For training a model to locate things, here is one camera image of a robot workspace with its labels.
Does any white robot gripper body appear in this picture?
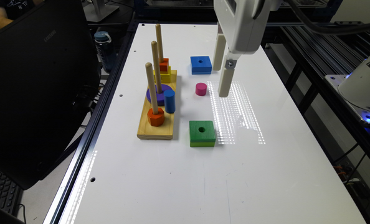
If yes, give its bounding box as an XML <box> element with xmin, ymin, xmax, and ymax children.
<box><xmin>214</xmin><ymin>0</ymin><xmax>282</xmax><ymax>55</ymax></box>

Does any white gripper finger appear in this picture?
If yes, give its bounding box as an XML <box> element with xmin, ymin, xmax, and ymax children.
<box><xmin>212</xmin><ymin>23</ymin><xmax>226</xmax><ymax>71</ymax></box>
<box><xmin>218</xmin><ymin>52</ymin><xmax>241</xmax><ymax>98</ymax></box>

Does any green square block with hole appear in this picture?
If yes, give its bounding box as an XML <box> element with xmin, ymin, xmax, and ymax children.
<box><xmin>189</xmin><ymin>121</ymin><xmax>216</xmax><ymax>147</ymax></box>

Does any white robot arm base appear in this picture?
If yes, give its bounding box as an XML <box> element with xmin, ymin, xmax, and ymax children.
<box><xmin>325</xmin><ymin>56</ymin><xmax>370</xmax><ymax>124</ymax></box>

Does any blue square block with hole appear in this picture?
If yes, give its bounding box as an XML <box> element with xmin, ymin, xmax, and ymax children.
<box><xmin>191</xmin><ymin>56</ymin><xmax>212</xmax><ymax>75</ymax></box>

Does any pink cylinder block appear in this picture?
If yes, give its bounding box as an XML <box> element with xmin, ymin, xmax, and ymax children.
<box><xmin>195</xmin><ymin>83</ymin><xmax>207</xmax><ymax>96</ymax></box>

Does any small orange square block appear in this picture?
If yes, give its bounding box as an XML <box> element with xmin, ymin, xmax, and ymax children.
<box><xmin>159</xmin><ymin>58</ymin><xmax>169</xmax><ymax>73</ymax></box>

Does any yellow square block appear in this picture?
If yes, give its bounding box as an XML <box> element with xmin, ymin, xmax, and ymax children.
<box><xmin>160</xmin><ymin>66</ymin><xmax>172</xmax><ymax>83</ymax></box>

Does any blue cylinder block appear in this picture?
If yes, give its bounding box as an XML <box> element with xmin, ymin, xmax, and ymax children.
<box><xmin>164</xmin><ymin>90</ymin><xmax>176</xmax><ymax>114</ymax></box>

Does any purple round disc block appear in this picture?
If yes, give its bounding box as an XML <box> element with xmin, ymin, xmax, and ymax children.
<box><xmin>146</xmin><ymin>84</ymin><xmax>172</xmax><ymax>106</ymax></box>

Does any orange octagon block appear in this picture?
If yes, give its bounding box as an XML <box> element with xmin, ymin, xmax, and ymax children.
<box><xmin>147</xmin><ymin>108</ymin><xmax>164</xmax><ymax>126</ymax></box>

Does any rear wooden peg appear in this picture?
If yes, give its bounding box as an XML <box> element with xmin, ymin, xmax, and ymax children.
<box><xmin>155</xmin><ymin>24</ymin><xmax>164</xmax><ymax>63</ymax></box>

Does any wooden peg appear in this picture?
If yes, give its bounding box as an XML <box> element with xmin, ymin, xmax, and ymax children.
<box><xmin>155</xmin><ymin>24</ymin><xmax>164</xmax><ymax>63</ymax></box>
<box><xmin>145</xmin><ymin>62</ymin><xmax>159</xmax><ymax>115</ymax></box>
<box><xmin>151</xmin><ymin>40</ymin><xmax>163</xmax><ymax>94</ymax></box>

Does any middle wooden peg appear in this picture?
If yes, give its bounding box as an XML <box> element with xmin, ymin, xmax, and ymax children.
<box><xmin>151</xmin><ymin>40</ymin><xmax>163</xmax><ymax>94</ymax></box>

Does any front wooden peg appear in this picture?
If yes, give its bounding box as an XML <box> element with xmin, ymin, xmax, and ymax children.
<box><xmin>145</xmin><ymin>62</ymin><xmax>159</xmax><ymax>115</ymax></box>

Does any wooden peg board base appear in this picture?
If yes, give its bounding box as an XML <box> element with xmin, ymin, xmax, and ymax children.
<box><xmin>136</xmin><ymin>69</ymin><xmax>178</xmax><ymax>141</ymax></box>

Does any dark water bottle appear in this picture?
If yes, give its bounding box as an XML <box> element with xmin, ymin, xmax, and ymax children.
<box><xmin>94</xmin><ymin>31</ymin><xmax>117</xmax><ymax>73</ymax></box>

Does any silver monitor stand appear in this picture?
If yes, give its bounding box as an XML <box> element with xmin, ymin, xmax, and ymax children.
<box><xmin>83</xmin><ymin>0</ymin><xmax>120</xmax><ymax>22</ymax></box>

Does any black Samsung monitor back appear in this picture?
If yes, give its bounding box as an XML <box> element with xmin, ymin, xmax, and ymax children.
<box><xmin>0</xmin><ymin>0</ymin><xmax>100</xmax><ymax>189</ymax></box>

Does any person in black shirt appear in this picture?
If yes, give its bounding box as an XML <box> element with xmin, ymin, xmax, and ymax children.
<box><xmin>0</xmin><ymin>0</ymin><xmax>43</xmax><ymax>29</ymax></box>

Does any black keyboard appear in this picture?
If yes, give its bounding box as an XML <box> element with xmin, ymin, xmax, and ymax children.
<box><xmin>0</xmin><ymin>171</ymin><xmax>23</xmax><ymax>217</ymax></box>

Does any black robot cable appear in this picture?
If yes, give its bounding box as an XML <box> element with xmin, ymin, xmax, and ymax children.
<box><xmin>284</xmin><ymin>0</ymin><xmax>370</xmax><ymax>35</ymax></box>

